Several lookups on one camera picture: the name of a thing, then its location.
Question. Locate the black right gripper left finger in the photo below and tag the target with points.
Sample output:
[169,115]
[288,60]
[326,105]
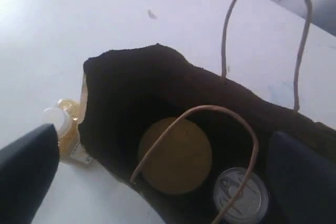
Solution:
[28,167]

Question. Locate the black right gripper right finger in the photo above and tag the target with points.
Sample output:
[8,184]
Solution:
[302,182]

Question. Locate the dark tea can pull-tab lid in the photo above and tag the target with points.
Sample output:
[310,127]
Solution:
[252,203]

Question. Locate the clear jar with tan lid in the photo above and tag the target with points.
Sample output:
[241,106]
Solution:
[181,162]

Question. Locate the brown paper shopping bag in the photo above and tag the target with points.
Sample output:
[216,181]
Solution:
[132,98]

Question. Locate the millet bottle with white cap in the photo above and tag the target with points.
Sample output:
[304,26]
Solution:
[64,117]

